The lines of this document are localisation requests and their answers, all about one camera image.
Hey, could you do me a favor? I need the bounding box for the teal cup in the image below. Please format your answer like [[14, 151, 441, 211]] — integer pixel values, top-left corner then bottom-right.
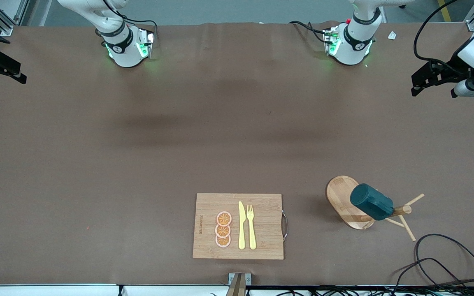
[[350, 183, 395, 221]]

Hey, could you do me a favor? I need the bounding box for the wooden mug rack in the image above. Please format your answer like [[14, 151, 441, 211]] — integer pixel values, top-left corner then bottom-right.
[[325, 176, 425, 242]]

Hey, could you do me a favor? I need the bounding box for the bamboo cutting board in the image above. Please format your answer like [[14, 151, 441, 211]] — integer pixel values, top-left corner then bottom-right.
[[193, 193, 285, 260]]

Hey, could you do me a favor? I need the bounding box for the yellow plastic fork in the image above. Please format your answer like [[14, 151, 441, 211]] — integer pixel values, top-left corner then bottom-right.
[[246, 205, 257, 250]]

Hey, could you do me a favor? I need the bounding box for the yellow plastic knife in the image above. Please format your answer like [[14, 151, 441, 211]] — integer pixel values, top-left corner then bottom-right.
[[238, 201, 246, 250]]

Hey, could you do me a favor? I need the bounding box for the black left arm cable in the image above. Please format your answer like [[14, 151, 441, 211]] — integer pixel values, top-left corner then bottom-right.
[[413, 0, 462, 64]]

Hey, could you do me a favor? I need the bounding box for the black left base cable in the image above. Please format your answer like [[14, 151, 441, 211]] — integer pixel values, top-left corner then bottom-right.
[[289, 21, 329, 44]]

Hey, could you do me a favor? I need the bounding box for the black base cable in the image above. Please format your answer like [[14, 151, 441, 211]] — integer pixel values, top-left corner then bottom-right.
[[114, 14, 158, 39], [289, 21, 329, 44]]

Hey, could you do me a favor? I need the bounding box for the black right base cable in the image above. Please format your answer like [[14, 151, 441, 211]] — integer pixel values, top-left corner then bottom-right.
[[114, 14, 158, 39]]

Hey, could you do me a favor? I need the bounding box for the thin black cable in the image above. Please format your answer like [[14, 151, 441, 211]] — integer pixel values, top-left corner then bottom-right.
[[393, 258, 468, 290]]

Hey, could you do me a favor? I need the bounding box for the black cable bundle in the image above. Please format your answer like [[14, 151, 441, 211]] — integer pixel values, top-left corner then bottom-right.
[[258, 285, 474, 296]]

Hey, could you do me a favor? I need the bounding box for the metal mount bracket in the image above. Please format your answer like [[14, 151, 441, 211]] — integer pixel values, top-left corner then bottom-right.
[[227, 273, 252, 296]]

